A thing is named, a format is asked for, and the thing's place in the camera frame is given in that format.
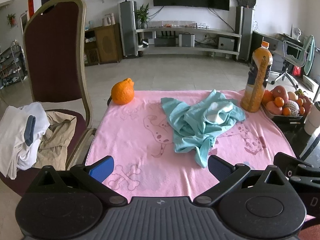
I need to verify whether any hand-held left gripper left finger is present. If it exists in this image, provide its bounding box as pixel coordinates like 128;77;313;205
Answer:
25;155;128;205

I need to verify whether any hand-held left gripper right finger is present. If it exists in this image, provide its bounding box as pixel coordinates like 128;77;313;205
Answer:
193;154;292;205

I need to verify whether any teal shirt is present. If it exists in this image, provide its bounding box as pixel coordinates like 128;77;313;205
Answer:
161;89;246;168

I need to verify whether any dark fruit tray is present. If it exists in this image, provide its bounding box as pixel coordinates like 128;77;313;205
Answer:
260;102;310;124

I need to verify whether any pink printed blanket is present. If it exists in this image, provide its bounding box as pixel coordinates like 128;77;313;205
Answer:
85;90;297;203

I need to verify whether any white cup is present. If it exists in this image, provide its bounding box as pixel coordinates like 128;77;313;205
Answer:
304;102;320;135

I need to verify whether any beige garment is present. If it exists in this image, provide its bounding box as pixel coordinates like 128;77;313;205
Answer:
32;110;77;170

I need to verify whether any pile of mixed fruits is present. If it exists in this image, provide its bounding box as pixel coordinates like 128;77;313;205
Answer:
261;85;313;117

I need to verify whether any bumpy orange fruit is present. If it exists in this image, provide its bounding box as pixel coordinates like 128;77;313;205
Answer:
111;78;135;105

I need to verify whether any grey-blue cloth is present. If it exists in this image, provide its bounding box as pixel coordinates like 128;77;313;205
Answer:
24;115;37;146

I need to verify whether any orange juice bottle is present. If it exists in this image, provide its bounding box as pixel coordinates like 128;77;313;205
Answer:
241;41;273;112

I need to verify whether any white garment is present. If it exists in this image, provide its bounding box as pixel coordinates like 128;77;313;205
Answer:
0;102;50;180

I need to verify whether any grey office chair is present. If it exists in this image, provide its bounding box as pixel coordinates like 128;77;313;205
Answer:
269;40;309;85

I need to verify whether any teal towel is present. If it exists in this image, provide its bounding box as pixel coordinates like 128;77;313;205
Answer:
304;35;315;75

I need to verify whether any black desk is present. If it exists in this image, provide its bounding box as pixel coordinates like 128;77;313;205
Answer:
250;31;310;73

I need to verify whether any grey subwoofer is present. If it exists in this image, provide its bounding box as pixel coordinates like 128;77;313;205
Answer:
218;37;235;50

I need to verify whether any maroon banquet chair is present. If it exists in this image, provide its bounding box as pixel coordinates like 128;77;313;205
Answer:
0;0;98;198

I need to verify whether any wooden cabinet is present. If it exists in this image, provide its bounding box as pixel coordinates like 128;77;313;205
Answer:
84;24;123;65

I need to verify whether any silver box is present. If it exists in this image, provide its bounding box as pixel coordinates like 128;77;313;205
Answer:
179;33;195;47

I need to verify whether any small white fan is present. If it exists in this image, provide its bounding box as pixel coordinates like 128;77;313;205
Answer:
291;27;302;42

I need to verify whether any black router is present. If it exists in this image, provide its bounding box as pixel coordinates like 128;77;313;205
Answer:
154;31;177;47

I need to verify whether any shoe rack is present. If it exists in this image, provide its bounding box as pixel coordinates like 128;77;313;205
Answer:
0;44;27;88

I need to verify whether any grey tower speaker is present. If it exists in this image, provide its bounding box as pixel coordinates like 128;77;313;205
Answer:
235;6;255;61
118;1;138;57

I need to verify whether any grey television stand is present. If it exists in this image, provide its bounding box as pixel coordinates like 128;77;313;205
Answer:
135;27;242;55

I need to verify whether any green potted plant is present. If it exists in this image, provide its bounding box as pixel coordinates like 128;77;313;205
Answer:
136;3;150;29

